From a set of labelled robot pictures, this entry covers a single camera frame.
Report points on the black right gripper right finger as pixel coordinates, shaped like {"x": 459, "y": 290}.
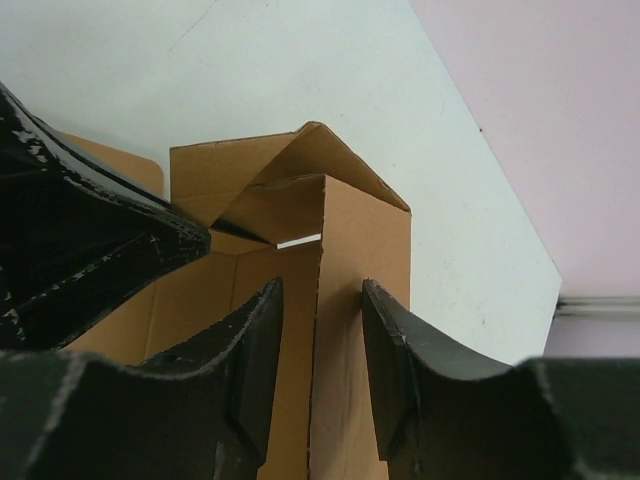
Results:
{"x": 442, "y": 410}

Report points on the right aluminium corner post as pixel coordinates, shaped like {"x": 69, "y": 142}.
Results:
{"x": 617, "y": 307}

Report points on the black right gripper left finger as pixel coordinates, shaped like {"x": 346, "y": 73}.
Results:
{"x": 199, "y": 410}

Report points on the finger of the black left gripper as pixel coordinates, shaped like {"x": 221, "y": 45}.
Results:
{"x": 78, "y": 239}

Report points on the brown cardboard box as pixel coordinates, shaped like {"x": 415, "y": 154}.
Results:
{"x": 301, "y": 206}

